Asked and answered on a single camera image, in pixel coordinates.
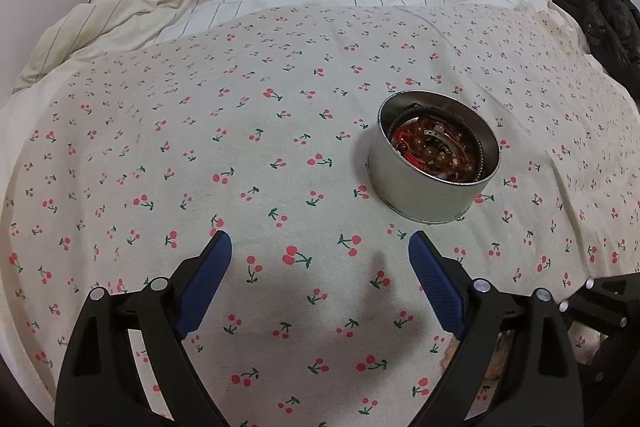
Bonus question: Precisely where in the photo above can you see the round silver metal tin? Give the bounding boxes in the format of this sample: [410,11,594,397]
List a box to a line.
[367,91,501,225]

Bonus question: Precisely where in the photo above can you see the red jewelry in tin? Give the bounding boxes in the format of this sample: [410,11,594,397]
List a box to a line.
[390,116,484,183]

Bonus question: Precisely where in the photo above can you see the cherry print white bedsheet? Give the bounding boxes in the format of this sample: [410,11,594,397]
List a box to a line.
[1,4,639,426]

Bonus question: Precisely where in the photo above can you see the black jacket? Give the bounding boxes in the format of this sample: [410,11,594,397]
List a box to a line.
[552,0,639,101]

